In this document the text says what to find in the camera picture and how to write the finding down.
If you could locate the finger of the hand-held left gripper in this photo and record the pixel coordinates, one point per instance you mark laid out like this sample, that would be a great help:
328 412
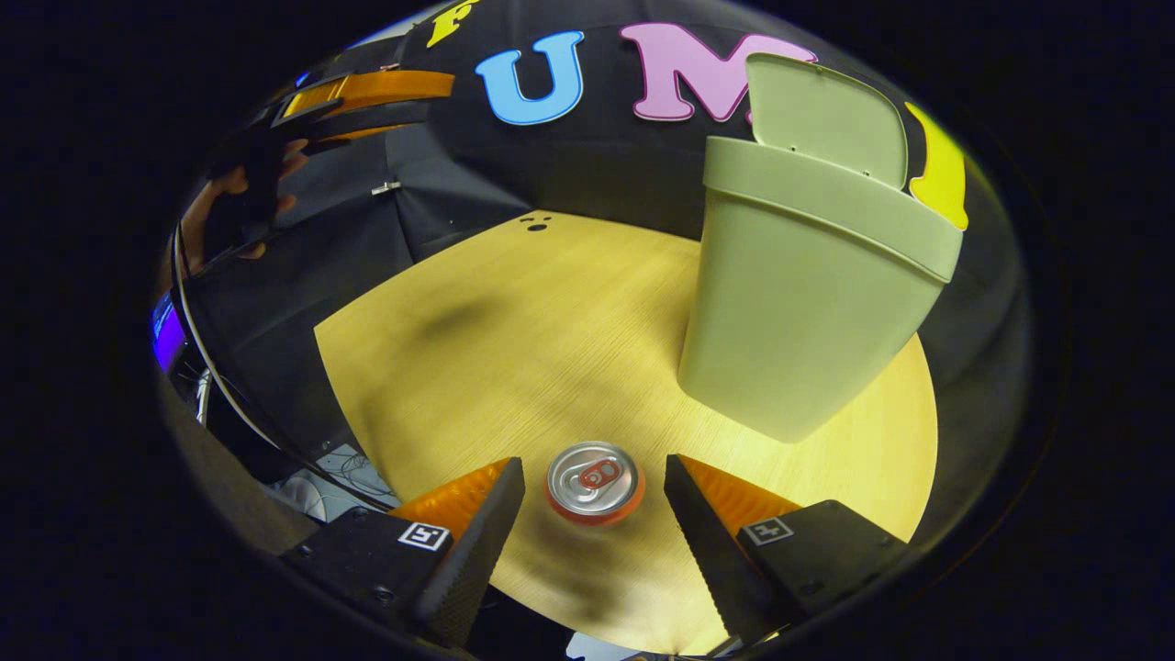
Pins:
367 117
386 87

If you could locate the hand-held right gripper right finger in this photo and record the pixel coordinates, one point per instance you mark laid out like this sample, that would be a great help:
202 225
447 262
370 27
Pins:
711 551

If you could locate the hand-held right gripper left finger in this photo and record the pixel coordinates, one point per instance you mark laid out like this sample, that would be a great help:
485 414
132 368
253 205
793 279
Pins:
473 542

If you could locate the orange pop can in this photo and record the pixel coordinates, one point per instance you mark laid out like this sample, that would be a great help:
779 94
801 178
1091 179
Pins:
595 482

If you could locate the light green desktop garbage bin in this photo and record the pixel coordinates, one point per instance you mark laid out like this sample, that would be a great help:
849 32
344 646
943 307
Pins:
799 303

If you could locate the wooden desktop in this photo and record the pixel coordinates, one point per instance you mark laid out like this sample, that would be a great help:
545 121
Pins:
551 330

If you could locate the silver cloth clip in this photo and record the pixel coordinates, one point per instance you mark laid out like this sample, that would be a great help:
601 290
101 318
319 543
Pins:
386 188

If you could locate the blue lit screen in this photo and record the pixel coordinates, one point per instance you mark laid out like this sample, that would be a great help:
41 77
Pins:
167 330

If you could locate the black backdrop cloth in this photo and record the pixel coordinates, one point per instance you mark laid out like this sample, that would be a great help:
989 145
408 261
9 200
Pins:
597 165

